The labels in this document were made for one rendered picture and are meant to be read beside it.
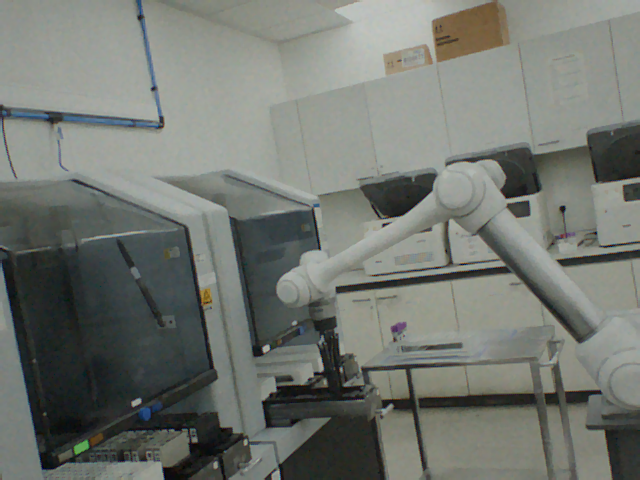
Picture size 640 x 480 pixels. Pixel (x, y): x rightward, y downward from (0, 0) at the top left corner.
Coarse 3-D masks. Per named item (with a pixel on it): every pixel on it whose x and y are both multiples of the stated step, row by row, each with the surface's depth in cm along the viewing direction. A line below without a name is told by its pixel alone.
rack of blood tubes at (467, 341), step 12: (408, 336) 247; (420, 336) 243; (432, 336) 241; (444, 336) 237; (456, 336) 233; (468, 336) 230; (408, 348) 244; (420, 348) 241; (432, 348) 244; (444, 348) 243; (456, 348) 240; (468, 348) 229
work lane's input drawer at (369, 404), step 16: (368, 384) 215; (272, 400) 217; (288, 400) 214; (304, 400) 212; (320, 400) 210; (336, 400) 208; (352, 400) 205; (368, 400) 206; (272, 416) 216; (288, 416) 214; (304, 416) 212; (320, 416) 209; (336, 416) 207; (352, 416) 205; (368, 416) 204; (384, 416) 204
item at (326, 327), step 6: (330, 318) 214; (336, 318) 216; (318, 324) 214; (324, 324) 214; (330, 324) 214; (336, 324) 216; (318, 330) 215; (324, 330) 214; (330, 330) 217; (324, 336) 214
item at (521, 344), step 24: (480, 336) 255; (504, 336) 249; (528, 336) 242; (552, 336) 252; (384, 360) 243; (408, 360) 237; (432, 360) 231; (456, 360) 226; (480, 360) 221; (504, 360) 218; (528, 360) 215; (552, 360) 220; (408, 384) 279; (384, 456) 242; (552, 456) 216
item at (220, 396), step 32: (128, 192) 196; (192, 224) 194; (0, 256) 182; (0, 288) 133; (0, 352) 131; (224, 352) 200; (0, 384) 130; (32, 384) 220; (224, 384) 197; (0, 416) 129; (32, 416) 221; (224, 416) 195; (0, 448) 128; (32, 448) 135; (256, 448) 198
